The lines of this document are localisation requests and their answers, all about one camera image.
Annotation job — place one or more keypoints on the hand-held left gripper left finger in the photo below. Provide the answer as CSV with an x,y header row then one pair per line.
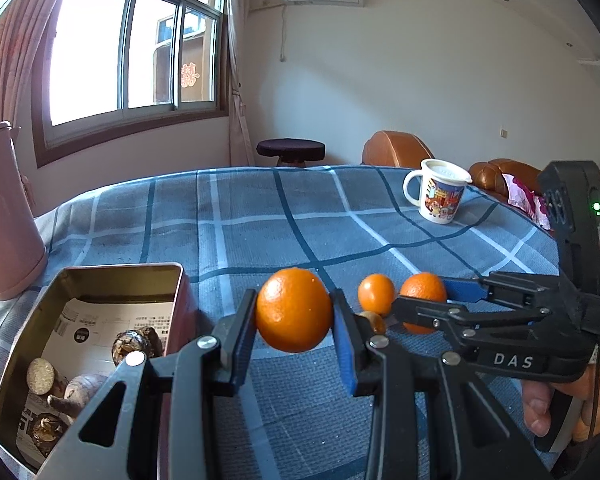
x,y
244,345

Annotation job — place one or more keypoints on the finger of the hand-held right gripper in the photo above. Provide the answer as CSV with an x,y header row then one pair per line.
x,y
430,315
462,289

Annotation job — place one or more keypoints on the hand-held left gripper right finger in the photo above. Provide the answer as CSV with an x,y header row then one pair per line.
x,y
347,355

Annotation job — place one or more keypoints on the orange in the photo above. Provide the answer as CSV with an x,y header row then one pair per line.
x,y
294,310
376,294
422,290

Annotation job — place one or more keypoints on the gold metal tin box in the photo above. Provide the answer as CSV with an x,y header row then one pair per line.
x,y
125,272

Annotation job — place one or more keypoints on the small dark brown taro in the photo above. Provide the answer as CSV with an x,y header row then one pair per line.
x,y
50,432

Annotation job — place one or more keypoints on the person's right hand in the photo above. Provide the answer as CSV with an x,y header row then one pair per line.
x,y
536,407

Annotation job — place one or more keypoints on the small yellow-brown fruit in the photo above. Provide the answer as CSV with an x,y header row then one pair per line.
x,y
375,321

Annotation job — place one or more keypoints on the pink floral cloth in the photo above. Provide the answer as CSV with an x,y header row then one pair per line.
x,y
525,200

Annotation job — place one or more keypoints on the white printed mug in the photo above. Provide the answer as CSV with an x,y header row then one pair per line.
x,y
440,195

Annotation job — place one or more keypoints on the blue checkered tablecloth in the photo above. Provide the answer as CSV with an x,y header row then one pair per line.
x,y
280,210

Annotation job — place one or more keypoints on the printed paper sheet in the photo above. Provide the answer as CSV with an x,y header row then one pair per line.
x,y
95,330

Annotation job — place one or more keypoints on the brown leather sofa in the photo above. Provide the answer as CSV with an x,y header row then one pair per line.
x,y
395,147

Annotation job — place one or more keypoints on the pinkish brown root tuber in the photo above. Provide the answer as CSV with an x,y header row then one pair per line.
x,y
80,390

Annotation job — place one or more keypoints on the dark round stool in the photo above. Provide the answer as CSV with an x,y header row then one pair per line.
x,y
290,149

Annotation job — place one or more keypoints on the cut taro piece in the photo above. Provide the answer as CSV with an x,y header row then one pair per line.
x,y
40,375

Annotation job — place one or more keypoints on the brown framed sliding window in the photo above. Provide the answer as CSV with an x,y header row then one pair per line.
x,y
130,115

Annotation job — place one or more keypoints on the pink electric kettle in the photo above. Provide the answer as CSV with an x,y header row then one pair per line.
x,y
5,210

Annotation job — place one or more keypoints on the red paper window sticker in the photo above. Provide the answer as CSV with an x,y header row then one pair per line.
x,y
189,75

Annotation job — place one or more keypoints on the white air conditioner pipe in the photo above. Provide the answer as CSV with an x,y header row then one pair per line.
x,y
283,35

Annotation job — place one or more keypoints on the beige patterned curtain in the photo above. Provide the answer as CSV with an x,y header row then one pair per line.
x,y
20,60

